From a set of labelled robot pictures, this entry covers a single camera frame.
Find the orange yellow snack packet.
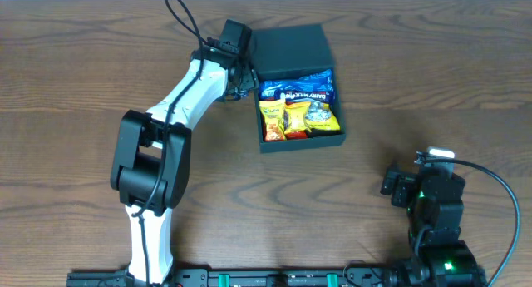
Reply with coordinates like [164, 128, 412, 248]
[259, 100, 286, 141]

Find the small yellow biscuit packet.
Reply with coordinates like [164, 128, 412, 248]
[284, 101, 311, 134]

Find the red Hacks candy bag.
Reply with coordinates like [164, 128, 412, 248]
[284, 131, 308, 140]

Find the blue cookie roll pack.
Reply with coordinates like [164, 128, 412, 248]
[259, 69, 335, 101]

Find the yellow Hacks candy bag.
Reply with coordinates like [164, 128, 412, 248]
[304, 101, 341, 136]

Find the dark blue wafer packet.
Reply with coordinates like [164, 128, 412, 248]
[274, 90, 335, 104]

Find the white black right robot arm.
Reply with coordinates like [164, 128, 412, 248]
[381, 162, 487, 287]

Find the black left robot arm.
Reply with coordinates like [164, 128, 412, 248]
[110, 20, 258, 286]

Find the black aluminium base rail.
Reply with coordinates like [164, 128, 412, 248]
[66, 266, 487, 287]

